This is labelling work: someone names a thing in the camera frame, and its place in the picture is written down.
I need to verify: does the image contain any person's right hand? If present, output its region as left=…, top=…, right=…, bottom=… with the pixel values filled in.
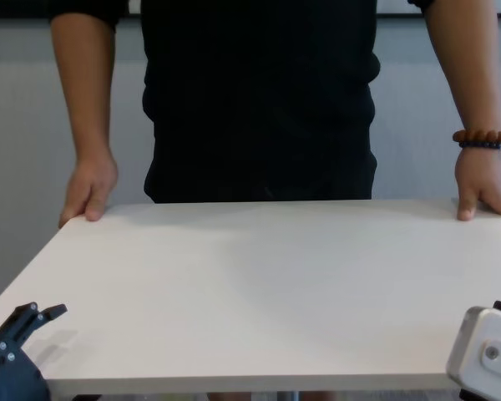
left=58, top=154, right=119, bottom=229

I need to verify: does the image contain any black wall frame strip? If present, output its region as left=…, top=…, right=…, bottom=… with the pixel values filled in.
left=0, top=0, right=501, bottom=20

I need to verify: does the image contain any person in black clothes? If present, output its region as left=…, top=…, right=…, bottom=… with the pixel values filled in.
left=49, top=0, right=501, bottom=205

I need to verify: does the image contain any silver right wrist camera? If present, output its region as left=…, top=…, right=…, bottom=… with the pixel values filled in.
left=445, top=306, right=501, bottom=393

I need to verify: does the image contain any person's right forearm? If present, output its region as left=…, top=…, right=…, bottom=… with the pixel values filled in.
left=50, top=16, right=118, bottom=164

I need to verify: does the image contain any white mobile pedestal table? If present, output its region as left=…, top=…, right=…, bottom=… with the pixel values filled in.
left=0, top=198, right=501, bottom=401

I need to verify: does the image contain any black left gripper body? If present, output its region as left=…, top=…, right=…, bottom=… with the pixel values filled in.
left=0, top=333, right=51, bottom=401

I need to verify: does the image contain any person's left forearm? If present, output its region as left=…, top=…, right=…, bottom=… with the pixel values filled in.
left=425, top=0, right=501, bottom=135

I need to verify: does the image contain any person's left hand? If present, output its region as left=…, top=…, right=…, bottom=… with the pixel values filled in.
left=454, top=145, right=501, bottom=222

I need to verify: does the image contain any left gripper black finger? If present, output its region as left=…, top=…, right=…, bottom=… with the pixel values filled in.
left=0, top=302, right=68, bottom=350

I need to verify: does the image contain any brown wooden bead bracelet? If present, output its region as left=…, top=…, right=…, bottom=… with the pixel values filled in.
left=451, top=129, right=501, bottom=144

